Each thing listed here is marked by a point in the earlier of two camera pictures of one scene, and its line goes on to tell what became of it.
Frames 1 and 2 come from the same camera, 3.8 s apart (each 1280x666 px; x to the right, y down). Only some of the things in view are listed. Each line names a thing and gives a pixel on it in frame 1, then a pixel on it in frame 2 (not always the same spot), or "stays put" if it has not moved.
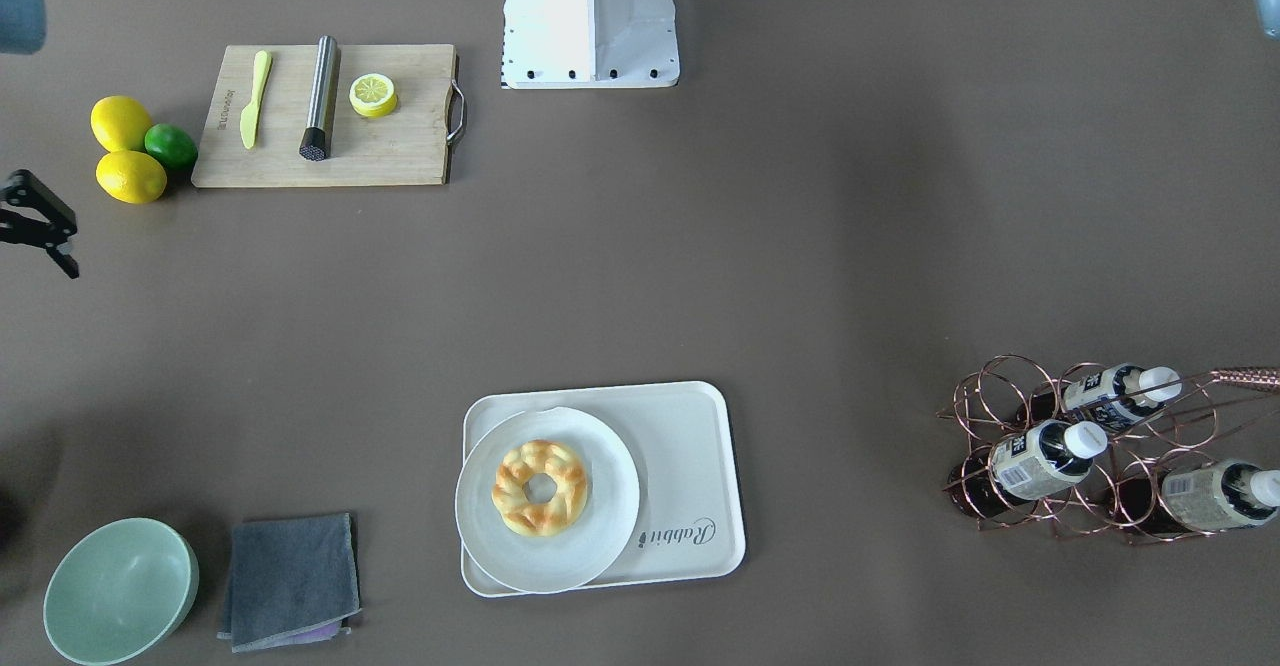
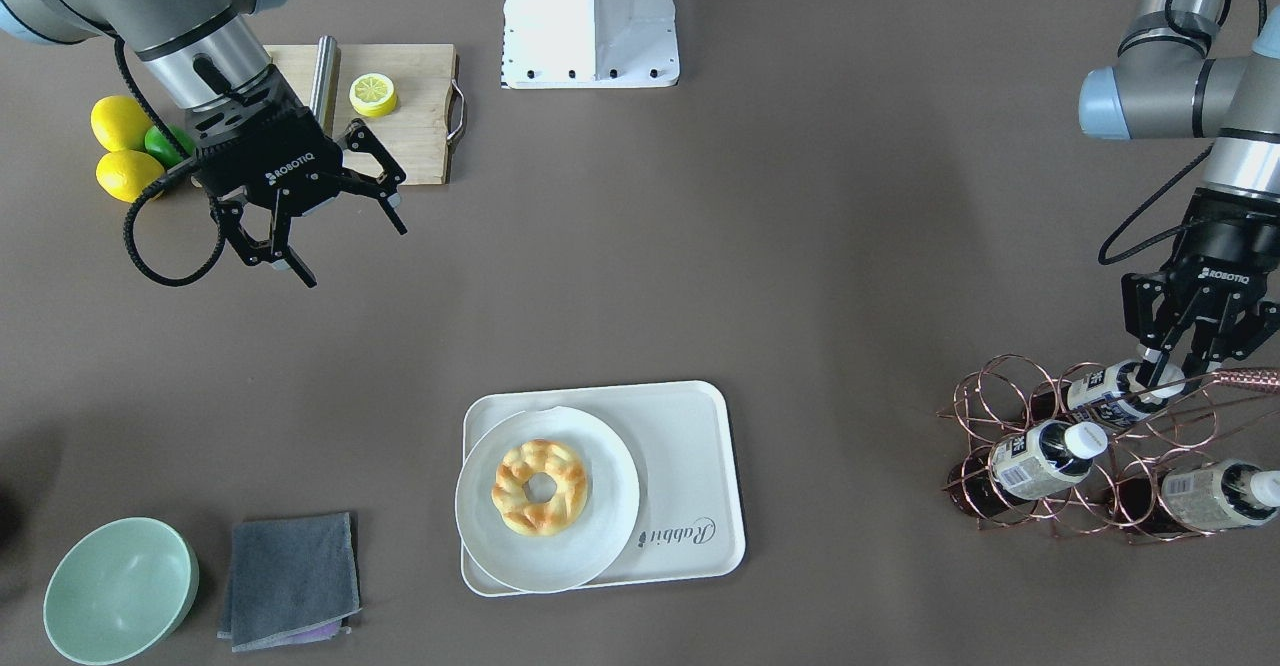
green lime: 173,144 stays put
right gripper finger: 26,191 → 269,143
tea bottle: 1110,399 stays put
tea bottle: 1221,496 stays put
